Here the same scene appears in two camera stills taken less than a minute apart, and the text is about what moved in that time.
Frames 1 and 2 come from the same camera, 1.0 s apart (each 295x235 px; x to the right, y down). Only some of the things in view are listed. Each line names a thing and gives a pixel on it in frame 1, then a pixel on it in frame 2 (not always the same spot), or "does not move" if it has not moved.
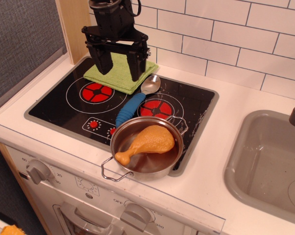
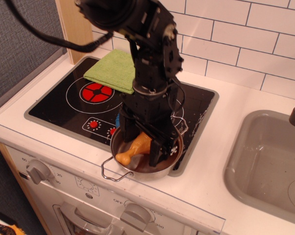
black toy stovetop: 75,106 does not move
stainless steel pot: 145,166 does not move
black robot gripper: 115,31 to 151,105
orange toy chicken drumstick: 153,139 does not move
